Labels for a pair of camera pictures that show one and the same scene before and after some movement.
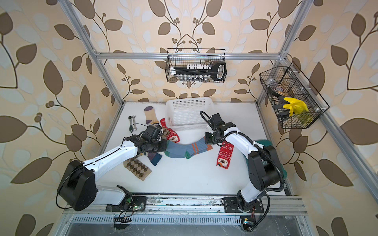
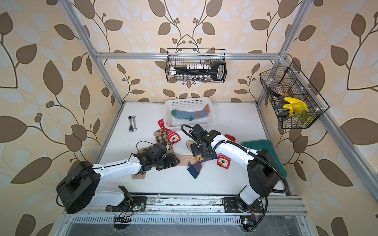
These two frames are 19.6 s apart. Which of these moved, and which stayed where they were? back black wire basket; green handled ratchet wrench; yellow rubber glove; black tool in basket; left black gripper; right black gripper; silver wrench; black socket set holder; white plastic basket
Moved: right black gripper; left black gripper
Stayed: back black wire basket; silver wrench; black tool in basket; yellow rubber glove; black socket set holder; green handled ratchet wrench; white plastic basket
